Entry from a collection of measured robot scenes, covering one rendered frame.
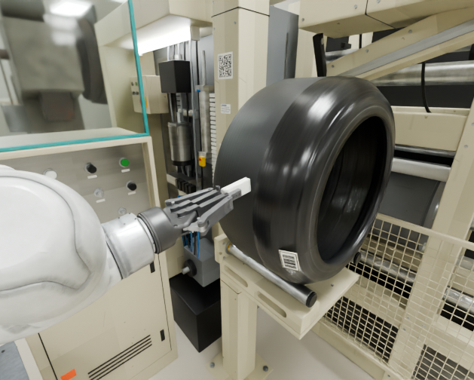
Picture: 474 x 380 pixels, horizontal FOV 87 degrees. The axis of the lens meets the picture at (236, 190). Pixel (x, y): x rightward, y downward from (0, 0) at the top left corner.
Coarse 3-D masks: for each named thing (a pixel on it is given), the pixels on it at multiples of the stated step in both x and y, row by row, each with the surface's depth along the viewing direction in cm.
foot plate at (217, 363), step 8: (216, 360) 141; (256, 360) 141; (264, 360) 141; (208, 368) 137; (216, 368) 137; (256, 368) 137; (264, 368) 137; (216, 376) 133; (224, 376) 133; (248, 376) 133; (256, 376) 133; (264, 376) 133
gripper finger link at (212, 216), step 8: (224, 200) 46; (216, 208) 44; (224, 208) 45; (232, 208) 48; (200, 216) 42; (208, 216) 42; (216, 216) 44; (200, 224) 40; (208, 224) 43; (200, 232) 41
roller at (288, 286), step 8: (232, 248) 88; (240, 256) 85; (248, 256) 83; (248, 264) 83; (256, 264) 80; (264, 272) 78; (272, 272) 76; (272, 280) 75; (280, 280) 73; (280, 288) 74; (288, 288) 71; (296, 288) 70; (304, 288) 69; (296, 296) 69; (304, 296) 67; (312, 296) 67; (304, 304) 68; (312, 304) 68
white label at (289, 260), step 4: (280, 252) 54; (284, 252) 53; (288, 252) 53; (280, 256) 55; (284, 256) 54; (288, 256) 54; (292, 256) 53; (296, 256) 52; (284, 260) 55; (288, 260) 54; (292, 260) 54; (296, 260) 53; (284, 264) 56; (288, 264) 55; (292, 264) 55; (296, 264) 54; (288, 268) 56; (292, 268) 56; (296, 268) 55
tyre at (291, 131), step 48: (288, 96) 56; (336, 96) 51; (240, 144) 58; (288, 144) 49; (336, 144) 50; (384, 144) 73; (288, 192) 49; (336, 192) 97; (384, 192) 82; (240, 240) 64; (288, 240) 53; (336, 240) 88
